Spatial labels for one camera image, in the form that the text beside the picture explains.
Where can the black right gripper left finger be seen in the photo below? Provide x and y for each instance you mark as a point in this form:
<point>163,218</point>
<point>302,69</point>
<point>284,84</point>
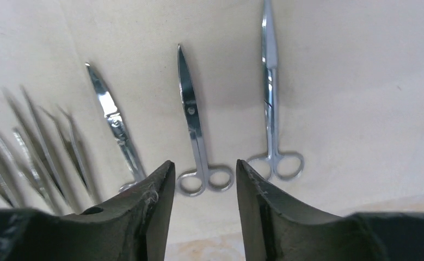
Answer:
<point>132,225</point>

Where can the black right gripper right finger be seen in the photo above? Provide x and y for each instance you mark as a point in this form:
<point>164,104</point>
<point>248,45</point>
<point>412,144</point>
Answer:
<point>278,226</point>

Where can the steel forceps clamp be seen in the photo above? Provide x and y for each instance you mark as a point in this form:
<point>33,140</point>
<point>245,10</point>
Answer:
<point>273,157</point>

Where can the steel surgical scissors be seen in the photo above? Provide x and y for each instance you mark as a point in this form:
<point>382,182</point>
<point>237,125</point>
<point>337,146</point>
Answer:
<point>203,171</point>
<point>114,117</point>

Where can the cream cloth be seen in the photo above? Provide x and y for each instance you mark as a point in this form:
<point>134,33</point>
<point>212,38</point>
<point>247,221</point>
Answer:
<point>351,87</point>

